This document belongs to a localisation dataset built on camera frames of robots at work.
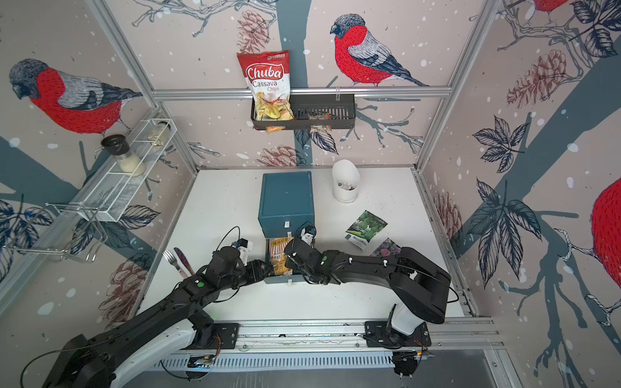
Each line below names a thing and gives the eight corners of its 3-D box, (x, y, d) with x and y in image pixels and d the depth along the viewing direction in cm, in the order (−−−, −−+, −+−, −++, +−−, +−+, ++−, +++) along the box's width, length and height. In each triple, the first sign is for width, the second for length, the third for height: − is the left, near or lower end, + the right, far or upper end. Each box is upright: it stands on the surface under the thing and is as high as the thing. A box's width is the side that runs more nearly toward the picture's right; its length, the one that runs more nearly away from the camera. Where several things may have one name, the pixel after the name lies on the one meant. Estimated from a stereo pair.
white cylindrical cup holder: (332, 204, 107) (334, 181, 95) (331, 182, 116) (333, 158, 104) (357, 204, 107) (362, 181, 95) (354, 182, 116) (358, 158, 104)
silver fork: (164, 255, 94) (162, 252, 92) (170, 251, 95) (167, 248, 93) (183, 280, 87) (180, 278, 86) (189, 276, 88) (186, 273, 87)
